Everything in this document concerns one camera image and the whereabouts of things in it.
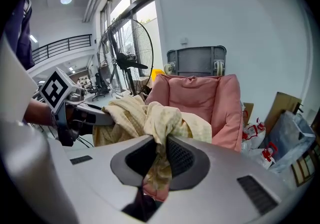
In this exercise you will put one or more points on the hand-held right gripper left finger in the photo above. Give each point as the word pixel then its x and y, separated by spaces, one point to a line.
pixel 135 161

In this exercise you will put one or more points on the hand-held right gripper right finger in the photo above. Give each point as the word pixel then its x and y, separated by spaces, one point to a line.
pixel 185 160

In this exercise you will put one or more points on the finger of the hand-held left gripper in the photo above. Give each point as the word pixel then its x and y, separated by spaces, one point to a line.
pixel 102 117

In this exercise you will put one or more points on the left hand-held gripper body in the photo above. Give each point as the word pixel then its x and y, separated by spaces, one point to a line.
pixel 56 89

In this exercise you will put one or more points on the yellow checked cloth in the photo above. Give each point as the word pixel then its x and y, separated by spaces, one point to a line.
pixel 160 120

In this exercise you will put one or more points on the pink cushioned seat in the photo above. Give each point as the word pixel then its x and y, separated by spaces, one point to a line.
pixel 200 102

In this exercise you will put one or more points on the person's left forearm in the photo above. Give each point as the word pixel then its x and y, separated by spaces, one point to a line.
pixel 38 114

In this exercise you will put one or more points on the black office chair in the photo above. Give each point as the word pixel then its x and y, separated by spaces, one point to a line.
pixel 100 85

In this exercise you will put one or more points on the person's white sleeve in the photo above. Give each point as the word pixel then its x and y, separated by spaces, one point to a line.
pixel 15 87

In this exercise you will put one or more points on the black balcony railing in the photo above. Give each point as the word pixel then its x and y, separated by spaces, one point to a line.
pixel 62 46

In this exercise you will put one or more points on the dark blue garment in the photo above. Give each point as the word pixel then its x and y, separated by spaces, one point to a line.
pixel 21 37

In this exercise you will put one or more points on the yellow box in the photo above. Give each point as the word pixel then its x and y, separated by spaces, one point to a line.
pixel 157 74

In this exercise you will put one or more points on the white plastic bag red print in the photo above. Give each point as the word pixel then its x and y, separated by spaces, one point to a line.
pixel 253 132
pixel 262 156

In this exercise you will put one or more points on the small cardboard sheet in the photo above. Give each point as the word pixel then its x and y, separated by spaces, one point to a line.
pixel 248 112

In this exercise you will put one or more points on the grey wheeled cart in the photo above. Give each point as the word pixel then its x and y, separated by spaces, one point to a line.
pixel 197 61

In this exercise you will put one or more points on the clear plastic wrapped bundle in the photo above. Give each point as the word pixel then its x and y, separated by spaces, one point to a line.
pixel 291 135

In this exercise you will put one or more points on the large cardboard box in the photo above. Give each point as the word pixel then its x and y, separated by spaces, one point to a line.
pixel 281 107

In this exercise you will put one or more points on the black framed window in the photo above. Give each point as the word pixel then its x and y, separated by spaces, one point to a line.
pixel 135 5

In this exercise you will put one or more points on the black pedestal fan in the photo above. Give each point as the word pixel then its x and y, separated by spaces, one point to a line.
pixel 127 57

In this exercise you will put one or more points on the wooden frame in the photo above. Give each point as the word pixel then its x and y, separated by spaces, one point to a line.
pixel 306 165

